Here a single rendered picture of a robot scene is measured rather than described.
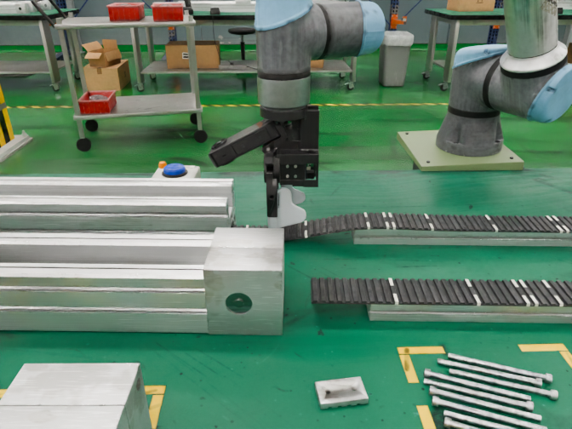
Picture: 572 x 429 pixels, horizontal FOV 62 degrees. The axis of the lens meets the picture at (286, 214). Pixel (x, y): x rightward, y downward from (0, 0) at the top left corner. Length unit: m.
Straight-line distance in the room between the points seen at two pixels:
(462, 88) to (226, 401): 0.86
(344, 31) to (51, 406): 0.55
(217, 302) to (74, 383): 0.20
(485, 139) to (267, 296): 0.75
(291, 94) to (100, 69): 5.08
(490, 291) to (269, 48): 0.42
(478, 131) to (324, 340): 0.71
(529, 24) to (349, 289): 0.60
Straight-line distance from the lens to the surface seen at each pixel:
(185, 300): 0.58
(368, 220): 0.78
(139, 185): 0.82
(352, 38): 0.71
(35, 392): 0.45
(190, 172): 0.91
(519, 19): 1.00
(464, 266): 0.77
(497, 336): 0.65
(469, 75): 1.14
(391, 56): 5.63
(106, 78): 5.69
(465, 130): 1.16
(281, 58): 0.66
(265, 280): 0.55
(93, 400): 0.43
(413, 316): 0.63
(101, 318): 0.63
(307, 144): 0.71
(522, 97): 1.06
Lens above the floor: 1.18
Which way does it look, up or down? 27 degrees down
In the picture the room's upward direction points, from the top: straight up
